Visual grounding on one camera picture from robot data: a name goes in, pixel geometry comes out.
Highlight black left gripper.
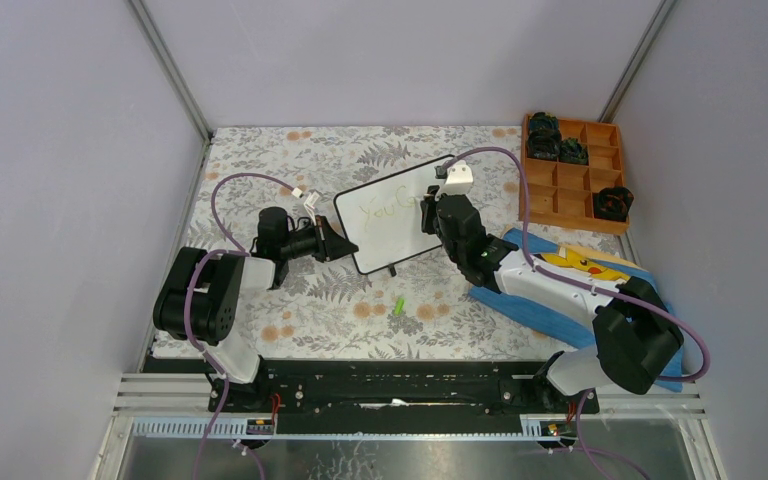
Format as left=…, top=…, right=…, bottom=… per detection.
left=279, top=214, right=357, bottom=262

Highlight small black-framed whiteboard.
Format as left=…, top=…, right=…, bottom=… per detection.
left=333, top=155, right=457, bottom=275

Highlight green marker cap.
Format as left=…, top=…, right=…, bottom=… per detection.
left=393, top=297, right=405, bottom=316

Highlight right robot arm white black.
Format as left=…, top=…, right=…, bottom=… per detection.
left=420, top=186, right=684, bottom=412

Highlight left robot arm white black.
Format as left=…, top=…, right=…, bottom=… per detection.
left=152, top=207, right=359, bottom=411

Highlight floral patterned table mat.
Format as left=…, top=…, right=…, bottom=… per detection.
left=152, top=124, right=637, bottom=362

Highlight orange wooden compartment tray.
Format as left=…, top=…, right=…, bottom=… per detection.
left=519, top=114, right=630, bottom=235

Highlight black object tray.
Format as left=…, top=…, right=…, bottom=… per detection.
left=526, top=129, right=562, bottom=161
left=593, top=187, right=635, bottom=222
left=527, top=111, right=559, bottom=135
left=558, top=138, right=589, bottom=165

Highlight black object tray top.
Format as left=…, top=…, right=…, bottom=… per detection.
left=527, top=111, right=559, bottom=135

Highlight blue yellow cartoon cloth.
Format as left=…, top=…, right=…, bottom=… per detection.
left=468, top=228, right=685, bottom=393

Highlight black object tray middle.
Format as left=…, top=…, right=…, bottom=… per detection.
left=558, top=138, right=589, bottom=165

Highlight black object tray right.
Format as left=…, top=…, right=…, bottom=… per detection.
left=593, top=187, right=635, bottom=222

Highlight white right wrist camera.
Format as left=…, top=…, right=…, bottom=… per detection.
left=435, top=160, right=474, bottom=198

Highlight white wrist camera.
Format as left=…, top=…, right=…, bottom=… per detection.
left=291, top=187, right=321, bottom=231
left=435, top=160, right=474, bottom=198

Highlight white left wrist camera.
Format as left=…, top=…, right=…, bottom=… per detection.
left=291, top=187, right=321, bottom=231

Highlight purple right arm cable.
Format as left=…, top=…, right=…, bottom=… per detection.
left=440, top=146, right=713, bottom=384

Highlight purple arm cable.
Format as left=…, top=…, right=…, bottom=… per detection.
left=440, top=146, right=713, bottom=384
left=181, top=172, right=299, bottom=480

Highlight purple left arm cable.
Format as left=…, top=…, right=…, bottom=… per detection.
left=181, top=172, right=299, bottom=480

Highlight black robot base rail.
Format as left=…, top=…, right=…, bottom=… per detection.
left=208, top=359, right=599, bottom=436

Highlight right aluminium frame post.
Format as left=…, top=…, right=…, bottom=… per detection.
left=599, top=0, right=680, bottom=123

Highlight aluminium frame post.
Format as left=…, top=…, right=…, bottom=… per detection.
left=125, top=0, right=213, bottom=142
left=599, top=0, right=680, bottom=123

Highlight left aluminium frame post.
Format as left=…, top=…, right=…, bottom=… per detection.
left=125, top=0, right=213, bottom=142

